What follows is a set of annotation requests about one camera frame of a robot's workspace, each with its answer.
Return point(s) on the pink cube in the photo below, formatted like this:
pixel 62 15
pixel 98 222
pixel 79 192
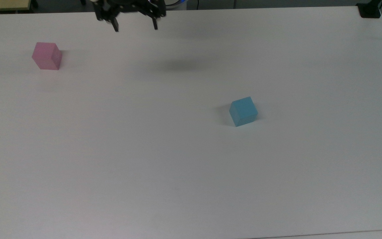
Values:
pixel 47 55

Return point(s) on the blue cube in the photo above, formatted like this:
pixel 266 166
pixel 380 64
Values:
pixel 243 111

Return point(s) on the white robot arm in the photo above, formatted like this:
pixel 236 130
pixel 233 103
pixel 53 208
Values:
pixel 177 2

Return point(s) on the black camera stand base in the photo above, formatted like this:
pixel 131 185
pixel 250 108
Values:
pixel 369 10

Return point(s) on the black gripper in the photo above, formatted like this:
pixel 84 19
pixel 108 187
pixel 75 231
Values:
pixel 129 6

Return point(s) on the yellowish wooden table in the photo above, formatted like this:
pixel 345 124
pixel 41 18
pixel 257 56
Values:
pixel 3 4

